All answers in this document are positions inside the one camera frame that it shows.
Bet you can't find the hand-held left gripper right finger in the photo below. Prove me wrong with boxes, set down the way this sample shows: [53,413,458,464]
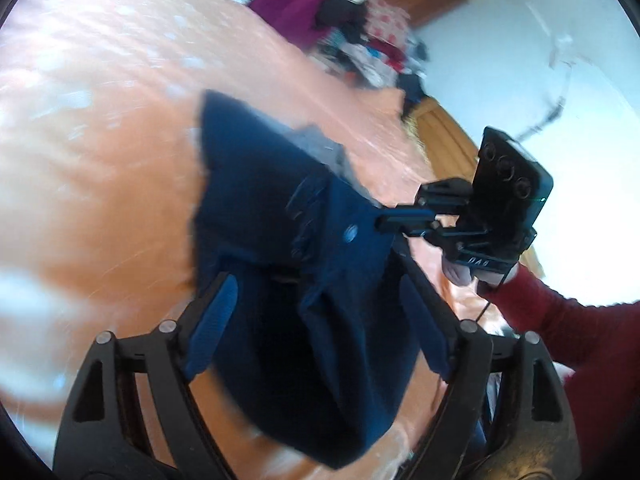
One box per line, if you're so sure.
[397,250,583,480]

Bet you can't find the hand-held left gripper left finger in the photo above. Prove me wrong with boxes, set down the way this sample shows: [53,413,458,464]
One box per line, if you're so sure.
[52,270,241,480]

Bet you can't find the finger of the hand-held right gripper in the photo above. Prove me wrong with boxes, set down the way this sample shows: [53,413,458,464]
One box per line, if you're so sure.
[417,179,476,211]
[377,207,443,237]

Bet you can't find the navy blue pants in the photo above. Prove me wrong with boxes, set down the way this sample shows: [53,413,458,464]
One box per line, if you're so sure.
[187,89,453,471]

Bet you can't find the person's right forearm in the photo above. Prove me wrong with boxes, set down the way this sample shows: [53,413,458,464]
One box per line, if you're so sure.
[475,262,640,480]

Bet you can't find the pile of clothes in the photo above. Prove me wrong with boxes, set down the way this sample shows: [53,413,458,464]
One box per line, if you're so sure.
[310,0,431,106]

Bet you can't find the person's right hand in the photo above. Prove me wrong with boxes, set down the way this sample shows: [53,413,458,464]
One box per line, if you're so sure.
[442,255,481,288]

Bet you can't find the wooden headboard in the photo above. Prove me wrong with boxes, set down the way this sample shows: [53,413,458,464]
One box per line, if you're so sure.
[410,97,546,281]

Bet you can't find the red dotted floral pillow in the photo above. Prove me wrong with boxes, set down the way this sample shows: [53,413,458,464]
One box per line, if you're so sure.
[367,0,411,46]

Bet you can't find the orange printed blanket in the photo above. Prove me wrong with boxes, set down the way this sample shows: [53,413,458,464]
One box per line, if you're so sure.
[0,0,501,480]

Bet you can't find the purple coat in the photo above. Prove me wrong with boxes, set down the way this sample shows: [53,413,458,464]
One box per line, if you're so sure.
[250,0,371,51]

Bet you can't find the white wall cable conduit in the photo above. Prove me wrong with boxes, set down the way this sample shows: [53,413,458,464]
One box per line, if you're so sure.
[515,0,576,141]

